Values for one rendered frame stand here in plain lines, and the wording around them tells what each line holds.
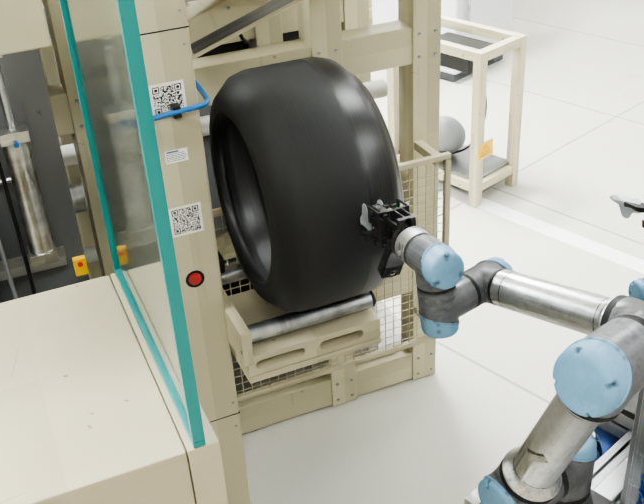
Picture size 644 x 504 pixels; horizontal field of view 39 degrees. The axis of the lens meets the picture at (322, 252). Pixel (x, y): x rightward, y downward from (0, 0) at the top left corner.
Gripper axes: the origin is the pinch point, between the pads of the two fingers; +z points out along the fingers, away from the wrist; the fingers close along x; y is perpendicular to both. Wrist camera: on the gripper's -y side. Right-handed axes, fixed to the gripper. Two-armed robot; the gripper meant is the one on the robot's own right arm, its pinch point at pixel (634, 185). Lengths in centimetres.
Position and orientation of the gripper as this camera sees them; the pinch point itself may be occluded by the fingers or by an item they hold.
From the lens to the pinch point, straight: 254.6
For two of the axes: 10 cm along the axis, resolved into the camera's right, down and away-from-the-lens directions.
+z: -3.0, -4.8, 8.2
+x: 9.4, -3.1, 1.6
